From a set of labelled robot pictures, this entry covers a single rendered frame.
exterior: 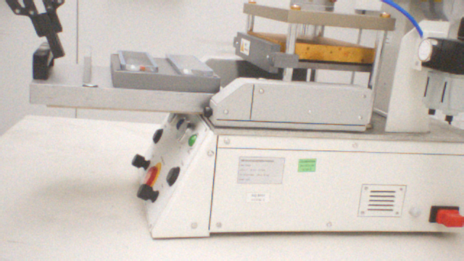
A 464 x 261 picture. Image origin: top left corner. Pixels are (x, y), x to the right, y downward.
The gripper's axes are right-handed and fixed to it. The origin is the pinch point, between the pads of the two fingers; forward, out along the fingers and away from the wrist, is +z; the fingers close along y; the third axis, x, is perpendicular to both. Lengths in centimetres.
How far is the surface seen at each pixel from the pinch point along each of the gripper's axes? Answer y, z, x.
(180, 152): -13.4, 22.9, 6.9
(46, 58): 1.0, 2.6, 6.8
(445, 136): -55, 32, 15
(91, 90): -3.6, 8.4, 10.4
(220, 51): -47, 32, -139
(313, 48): -38.8, 12.4, 9.0
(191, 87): -17.9, 12.4, 9.1
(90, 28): 2, 9, -145
